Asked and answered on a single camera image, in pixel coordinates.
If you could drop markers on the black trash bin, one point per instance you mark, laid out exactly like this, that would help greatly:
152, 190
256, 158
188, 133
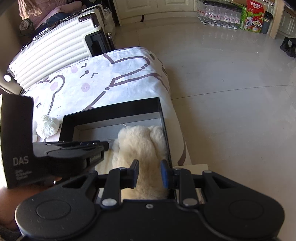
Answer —
268, 17

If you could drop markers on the cream fluffy plush slipper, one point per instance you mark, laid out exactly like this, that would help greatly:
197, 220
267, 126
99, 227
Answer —
148, 146

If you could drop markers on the cream kitchen cabinets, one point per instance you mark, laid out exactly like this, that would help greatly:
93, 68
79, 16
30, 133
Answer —
138, 11

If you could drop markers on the bear print bed sheet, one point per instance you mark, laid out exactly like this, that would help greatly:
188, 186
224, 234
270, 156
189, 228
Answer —
118, 76

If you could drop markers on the shrink-wrapped water bottle pack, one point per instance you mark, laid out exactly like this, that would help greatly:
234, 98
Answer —
219, 13

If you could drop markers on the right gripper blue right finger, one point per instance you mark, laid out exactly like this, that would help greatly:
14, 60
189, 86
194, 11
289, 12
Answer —
167, 174

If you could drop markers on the red green carton box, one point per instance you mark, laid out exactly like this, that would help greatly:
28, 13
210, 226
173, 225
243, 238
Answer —
254, 16

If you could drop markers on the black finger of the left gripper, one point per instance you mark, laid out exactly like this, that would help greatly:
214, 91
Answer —
76, 146

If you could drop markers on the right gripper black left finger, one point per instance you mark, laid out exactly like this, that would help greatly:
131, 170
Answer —
133, 173

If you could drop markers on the white ribbed hard suitcase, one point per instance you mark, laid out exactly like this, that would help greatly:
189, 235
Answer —
67, 41

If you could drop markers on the black open storage box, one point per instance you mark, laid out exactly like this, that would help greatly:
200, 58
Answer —
104, 123

